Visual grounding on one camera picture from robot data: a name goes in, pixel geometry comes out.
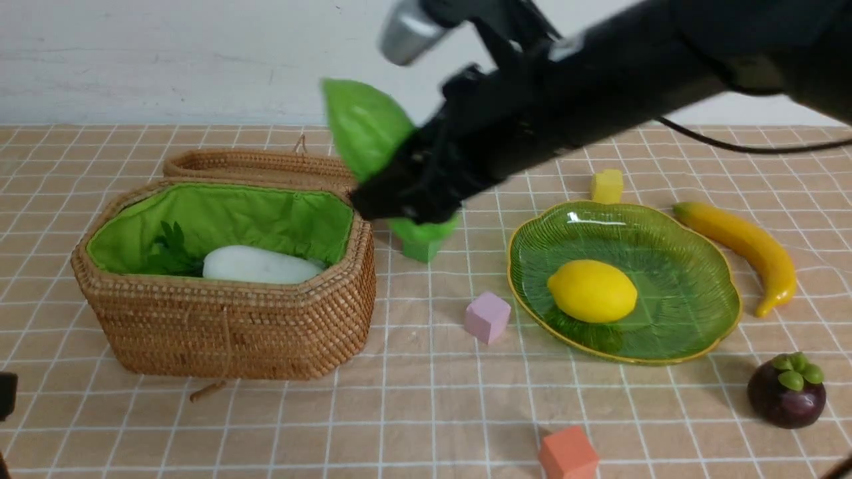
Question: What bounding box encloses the pink foam cube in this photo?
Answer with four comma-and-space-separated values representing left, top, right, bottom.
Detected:
463, 291, 512, 345

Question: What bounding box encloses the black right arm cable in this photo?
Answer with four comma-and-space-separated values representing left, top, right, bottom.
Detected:
656, 117, 852, 155

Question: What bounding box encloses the checkered beige tablecloth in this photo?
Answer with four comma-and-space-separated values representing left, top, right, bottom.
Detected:
1, 125, 850, 478

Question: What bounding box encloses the purple toy mangosteen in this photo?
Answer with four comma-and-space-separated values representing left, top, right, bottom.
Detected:
746, 351, 827, 430

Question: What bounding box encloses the yellow foam cube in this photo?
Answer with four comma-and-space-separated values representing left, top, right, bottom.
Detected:
590, 169, 624, 204

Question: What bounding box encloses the green foam cube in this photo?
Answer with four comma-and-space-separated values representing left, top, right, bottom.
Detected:
402, 238, 444, 263

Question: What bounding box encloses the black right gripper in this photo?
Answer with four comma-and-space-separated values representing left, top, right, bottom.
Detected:
351, 65, 533, 224

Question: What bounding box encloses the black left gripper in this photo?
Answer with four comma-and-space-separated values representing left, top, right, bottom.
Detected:
0, 373, 19, 421

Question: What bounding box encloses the green glass leaf plate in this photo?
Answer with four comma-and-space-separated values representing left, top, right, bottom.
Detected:
507, 201, 742, 366

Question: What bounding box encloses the green toy chayote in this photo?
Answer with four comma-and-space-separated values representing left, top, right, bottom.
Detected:
320, 78, 459, 245

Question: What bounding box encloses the orange toy carrot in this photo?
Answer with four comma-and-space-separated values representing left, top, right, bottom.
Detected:
140, 220, 204, 277

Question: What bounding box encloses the woven rattan basket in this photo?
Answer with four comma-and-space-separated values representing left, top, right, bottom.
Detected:
71, 177, 377, 380

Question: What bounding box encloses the yellow toy lemon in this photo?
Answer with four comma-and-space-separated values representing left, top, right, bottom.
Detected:
546, 259, 637, 324

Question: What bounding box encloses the yellow toy banana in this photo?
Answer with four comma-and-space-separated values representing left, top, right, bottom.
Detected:
673, 202, 797, 317

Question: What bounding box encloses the orange foam cube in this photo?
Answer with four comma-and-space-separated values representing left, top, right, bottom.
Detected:
538, 425, 599, 479

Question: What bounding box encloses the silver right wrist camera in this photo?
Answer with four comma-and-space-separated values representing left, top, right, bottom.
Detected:
379, 1, 469, 67

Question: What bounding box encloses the white toy radish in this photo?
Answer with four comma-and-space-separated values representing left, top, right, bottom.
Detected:
202, 245, 325, 285

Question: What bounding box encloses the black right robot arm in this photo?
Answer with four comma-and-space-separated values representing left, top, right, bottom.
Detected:
351, 1, 851, 224

